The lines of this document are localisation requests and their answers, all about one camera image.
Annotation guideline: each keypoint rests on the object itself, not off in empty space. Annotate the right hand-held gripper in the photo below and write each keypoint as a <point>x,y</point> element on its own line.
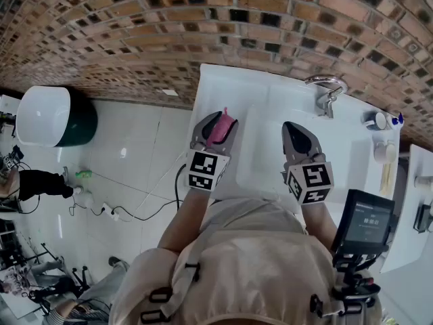
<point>313,178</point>

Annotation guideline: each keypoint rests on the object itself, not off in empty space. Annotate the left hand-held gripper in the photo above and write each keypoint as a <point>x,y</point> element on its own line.
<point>202,171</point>

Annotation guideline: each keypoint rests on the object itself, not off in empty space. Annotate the pink cloth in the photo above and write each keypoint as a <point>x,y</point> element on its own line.
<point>220,129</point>

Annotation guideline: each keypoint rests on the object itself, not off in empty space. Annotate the chrome sink faucet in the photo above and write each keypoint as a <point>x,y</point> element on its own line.
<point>327,95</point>

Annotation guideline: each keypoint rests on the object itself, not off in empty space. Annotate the person's right forearm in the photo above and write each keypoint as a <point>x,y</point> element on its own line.
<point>319,222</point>

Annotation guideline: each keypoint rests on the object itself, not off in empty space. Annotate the person's left forearm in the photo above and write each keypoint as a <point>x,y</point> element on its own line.
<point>189,222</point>

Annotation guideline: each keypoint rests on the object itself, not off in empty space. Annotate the white ceramic sink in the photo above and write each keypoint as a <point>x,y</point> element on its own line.
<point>267,90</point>

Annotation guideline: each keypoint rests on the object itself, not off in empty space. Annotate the white mug with dark rim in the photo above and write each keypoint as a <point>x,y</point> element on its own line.
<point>379,120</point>

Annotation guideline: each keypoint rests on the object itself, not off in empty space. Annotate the plain white mug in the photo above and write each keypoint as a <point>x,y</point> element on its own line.
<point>384,151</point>

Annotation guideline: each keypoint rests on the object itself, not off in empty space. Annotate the yellow brush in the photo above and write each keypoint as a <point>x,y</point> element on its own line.
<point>387,178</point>

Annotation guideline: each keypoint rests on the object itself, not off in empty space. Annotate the blue and white bottle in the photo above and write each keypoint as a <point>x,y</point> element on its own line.
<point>398,120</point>

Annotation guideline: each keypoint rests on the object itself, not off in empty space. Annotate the black phone with screen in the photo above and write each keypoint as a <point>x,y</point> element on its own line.
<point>367,220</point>

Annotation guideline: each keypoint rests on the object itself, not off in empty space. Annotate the white wash basin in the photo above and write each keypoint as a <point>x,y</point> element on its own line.
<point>406,208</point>

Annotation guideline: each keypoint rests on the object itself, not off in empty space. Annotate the small white cup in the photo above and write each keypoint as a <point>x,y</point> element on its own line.
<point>424,181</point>

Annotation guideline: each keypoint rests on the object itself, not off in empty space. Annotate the person's beige shirt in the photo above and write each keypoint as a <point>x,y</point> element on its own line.
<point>250,269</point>

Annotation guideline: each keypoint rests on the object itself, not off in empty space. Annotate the white power strip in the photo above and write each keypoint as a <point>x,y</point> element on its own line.
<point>111,211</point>

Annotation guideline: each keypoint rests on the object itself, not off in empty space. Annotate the green toy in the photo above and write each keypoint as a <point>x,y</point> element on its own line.
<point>83,173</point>

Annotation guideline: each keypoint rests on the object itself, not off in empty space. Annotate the dark soap dish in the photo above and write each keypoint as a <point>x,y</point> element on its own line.
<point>424,218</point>

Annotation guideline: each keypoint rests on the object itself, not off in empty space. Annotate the white tub with green base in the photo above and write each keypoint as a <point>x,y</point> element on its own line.
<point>44,115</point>

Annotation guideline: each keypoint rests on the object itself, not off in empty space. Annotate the black office chair base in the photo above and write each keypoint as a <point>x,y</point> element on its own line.
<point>64,283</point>

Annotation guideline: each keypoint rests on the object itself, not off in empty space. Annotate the printed poster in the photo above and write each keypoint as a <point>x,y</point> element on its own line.
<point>17,281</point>

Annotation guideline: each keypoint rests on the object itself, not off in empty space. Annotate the black phone mount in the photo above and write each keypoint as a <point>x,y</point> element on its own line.
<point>355,276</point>

